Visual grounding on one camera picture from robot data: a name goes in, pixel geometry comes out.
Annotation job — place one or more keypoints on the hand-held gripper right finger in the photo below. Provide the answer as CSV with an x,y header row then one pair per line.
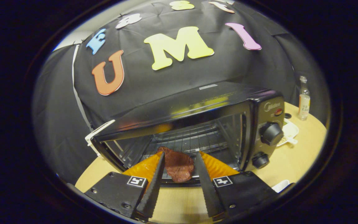
x,y
208,193

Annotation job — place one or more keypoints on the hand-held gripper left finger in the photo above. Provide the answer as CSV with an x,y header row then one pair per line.
x,y
152,193

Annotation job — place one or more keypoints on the reddish brown meat slice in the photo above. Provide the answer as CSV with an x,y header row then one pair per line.
x,y
179,165

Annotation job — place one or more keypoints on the black toaster oven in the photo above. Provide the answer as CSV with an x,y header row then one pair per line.
x,y
197,102

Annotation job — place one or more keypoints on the white bread toaster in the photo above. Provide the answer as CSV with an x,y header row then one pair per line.
x,y
98,130

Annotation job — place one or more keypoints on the white rectangular tray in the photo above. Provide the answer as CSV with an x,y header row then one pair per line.
x,y
280,186

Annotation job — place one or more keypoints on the white divided dish of grains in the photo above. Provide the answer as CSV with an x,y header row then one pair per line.
x,y
291,130

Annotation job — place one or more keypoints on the small black bottle cap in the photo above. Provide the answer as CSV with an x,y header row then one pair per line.
x,y
287,115

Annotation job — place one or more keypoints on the clear glass bottle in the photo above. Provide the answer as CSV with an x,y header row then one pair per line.
x,y
304,105

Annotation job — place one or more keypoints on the row of black clips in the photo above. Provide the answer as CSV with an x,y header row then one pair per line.
x,y
121,15

